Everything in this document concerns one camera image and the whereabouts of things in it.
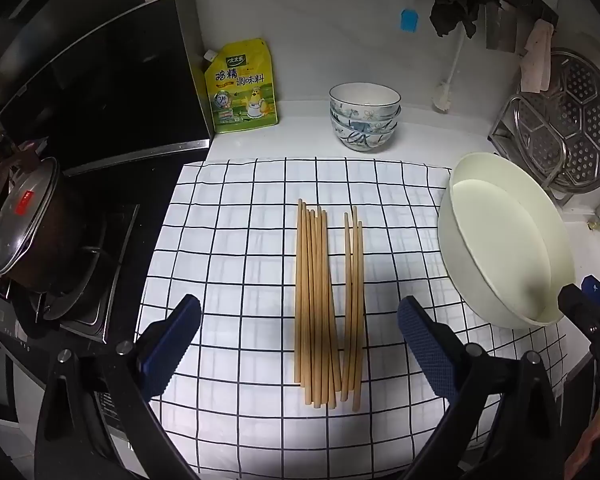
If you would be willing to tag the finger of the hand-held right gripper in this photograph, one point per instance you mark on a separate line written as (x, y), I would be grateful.
(575, 307)

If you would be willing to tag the white basin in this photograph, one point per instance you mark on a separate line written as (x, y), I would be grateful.
(505, 240)

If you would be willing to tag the glass pot lid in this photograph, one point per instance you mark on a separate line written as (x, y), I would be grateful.
(22, 215)

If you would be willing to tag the pink hanging cloth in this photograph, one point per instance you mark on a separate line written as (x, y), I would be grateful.
(536, 60)

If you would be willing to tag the steel cleaver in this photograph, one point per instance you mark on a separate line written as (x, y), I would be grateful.
(500, 30)

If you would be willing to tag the round perforated steamer plate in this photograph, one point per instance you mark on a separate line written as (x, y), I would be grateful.
(587, 125)

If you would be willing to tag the pile of wooden chopsticks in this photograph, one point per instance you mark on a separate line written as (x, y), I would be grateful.
(325, 305)

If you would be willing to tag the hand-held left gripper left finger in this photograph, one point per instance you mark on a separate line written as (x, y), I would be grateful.
(172, 345)

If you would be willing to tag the black range hood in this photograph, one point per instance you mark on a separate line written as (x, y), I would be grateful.
(105, 85)

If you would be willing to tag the dark cooking pot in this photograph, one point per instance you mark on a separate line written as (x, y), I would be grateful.
(65, 240)

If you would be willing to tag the yellow green seasoning pouch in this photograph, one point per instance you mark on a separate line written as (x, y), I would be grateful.
(240, 90)

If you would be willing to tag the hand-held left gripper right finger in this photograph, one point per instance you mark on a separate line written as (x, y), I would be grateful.
(425, 345)

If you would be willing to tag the blue patterned ceramic bowl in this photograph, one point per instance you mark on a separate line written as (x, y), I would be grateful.
(365, 99)
(365, 122)
(364, 141)

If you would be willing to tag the steel steamer tray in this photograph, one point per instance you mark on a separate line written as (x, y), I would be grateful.
(525, 135)

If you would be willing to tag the dark hanging cloth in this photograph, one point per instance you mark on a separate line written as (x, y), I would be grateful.
(455, 5)

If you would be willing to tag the black gas stove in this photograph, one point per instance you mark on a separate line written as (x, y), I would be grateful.
(95, 285)

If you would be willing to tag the white black checkered cloth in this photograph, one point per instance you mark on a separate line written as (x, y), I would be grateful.
(240, 270)

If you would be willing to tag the white dish brush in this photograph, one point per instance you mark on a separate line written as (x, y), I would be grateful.
(442, 95)

